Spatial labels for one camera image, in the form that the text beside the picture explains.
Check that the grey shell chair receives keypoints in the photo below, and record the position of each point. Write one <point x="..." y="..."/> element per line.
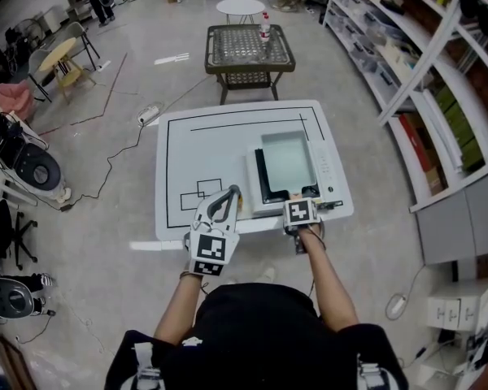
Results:
<point x="36" y="63"/>

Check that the grey cabinet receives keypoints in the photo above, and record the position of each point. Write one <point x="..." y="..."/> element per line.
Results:
<point x="459" y="226"/>

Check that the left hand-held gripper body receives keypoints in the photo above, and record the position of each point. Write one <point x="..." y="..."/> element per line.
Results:
<point x="211" y="234"/>

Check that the white shelf unit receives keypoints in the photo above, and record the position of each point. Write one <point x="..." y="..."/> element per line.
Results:
<point x="415" y="67"/>

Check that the white and black robot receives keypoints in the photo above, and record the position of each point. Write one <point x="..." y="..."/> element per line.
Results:
<point x="32" y="169"/>

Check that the round yellow wooden table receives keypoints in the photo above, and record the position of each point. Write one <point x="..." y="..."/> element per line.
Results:
<point x="59" y="53"/>

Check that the grey folding chair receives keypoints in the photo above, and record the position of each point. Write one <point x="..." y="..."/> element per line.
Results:
<point x="79" y="35"/>

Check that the white rectangular pan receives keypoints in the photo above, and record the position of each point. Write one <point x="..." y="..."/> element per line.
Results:
<point x="286" y="157"/>

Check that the black office chair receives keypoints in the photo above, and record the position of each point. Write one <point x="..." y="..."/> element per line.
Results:
<point x="4" y="230"/>

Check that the white power adapter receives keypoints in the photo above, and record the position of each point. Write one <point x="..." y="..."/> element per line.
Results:
<point x="397" y="305"/>

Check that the white power strip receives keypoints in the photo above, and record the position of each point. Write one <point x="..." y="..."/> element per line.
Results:
<point x="149" y="113"/>

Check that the person's black shirt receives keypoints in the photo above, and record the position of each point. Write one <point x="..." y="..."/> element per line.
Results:
<point x="260" y="339"/>

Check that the dark wicker coffee table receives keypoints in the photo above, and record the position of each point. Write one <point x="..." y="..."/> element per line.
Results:
<point x="248" y="51"/>

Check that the round white side table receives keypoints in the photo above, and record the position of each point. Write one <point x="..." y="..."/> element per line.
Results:
<point x="240" y="6"/>

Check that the clear red-capped water bottle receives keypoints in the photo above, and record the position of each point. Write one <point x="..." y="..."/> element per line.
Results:
<point x="264" y="29"/>

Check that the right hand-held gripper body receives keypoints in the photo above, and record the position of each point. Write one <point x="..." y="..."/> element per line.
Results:
<point x="301" y="213"/>

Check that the person's left forearm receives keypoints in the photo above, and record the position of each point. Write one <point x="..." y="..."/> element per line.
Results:
<point x="179" y="303"/>

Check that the stack of white boxes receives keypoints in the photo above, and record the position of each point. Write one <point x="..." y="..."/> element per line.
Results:
<point x="451" y="311"/>

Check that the person's right forearm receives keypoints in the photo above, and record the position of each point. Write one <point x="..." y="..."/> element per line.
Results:
<point x="329" y="291"/>

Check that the brown wooden frame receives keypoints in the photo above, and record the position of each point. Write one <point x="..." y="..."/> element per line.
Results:
<point x="12" y="360"/>

